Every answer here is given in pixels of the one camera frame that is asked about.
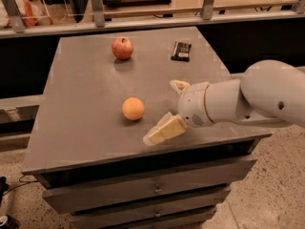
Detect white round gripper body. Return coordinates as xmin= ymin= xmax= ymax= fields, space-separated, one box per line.
xmin=177 ymin=82 xmax=214 ymax=128

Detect black snack packet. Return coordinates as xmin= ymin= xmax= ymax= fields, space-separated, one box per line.
xmin=171 ymin=41 xmax=192 ymax=62

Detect black cable on floor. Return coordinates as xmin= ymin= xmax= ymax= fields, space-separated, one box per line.
xmin=3 ymin=175 xmax=38 ymax=197

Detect dark bar on shelf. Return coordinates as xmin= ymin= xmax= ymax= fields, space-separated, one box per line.
xmin=102 ymin=0 xmax=172 ymax=8

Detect orange white plastic bag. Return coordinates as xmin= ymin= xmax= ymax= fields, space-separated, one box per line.
xmin=0 ymin=0 xmax=52 ymax=28

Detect red apple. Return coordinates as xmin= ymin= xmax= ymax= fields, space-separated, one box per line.
xmin=112 ymin=37 xmax=133 ymax=60

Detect orange fruit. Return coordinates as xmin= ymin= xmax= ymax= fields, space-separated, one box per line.
xmin=122 ymin=97 xmax=145 ymax=121

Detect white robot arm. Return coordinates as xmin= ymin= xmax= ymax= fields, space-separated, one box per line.
xmin=143 ymin=60 xmax=305 ymax=146

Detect grey drawer cabinet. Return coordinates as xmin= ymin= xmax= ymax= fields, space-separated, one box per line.
xmin=23 ymin=27 xmax=268 ymax=229

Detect dark can on floor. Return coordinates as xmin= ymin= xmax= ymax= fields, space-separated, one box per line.
xmin=0 ymin=215 xmax=19 ymax=229

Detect metal railing frame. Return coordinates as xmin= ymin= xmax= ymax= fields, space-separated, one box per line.
xmin=0 ymin=0 xmax=304 ymax=38

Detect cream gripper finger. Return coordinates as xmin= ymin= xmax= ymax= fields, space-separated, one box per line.
xmin=170 ymin=79 xmax=190 ymax=94
xmin=143 ymin=113 xmax=188 ymax=146

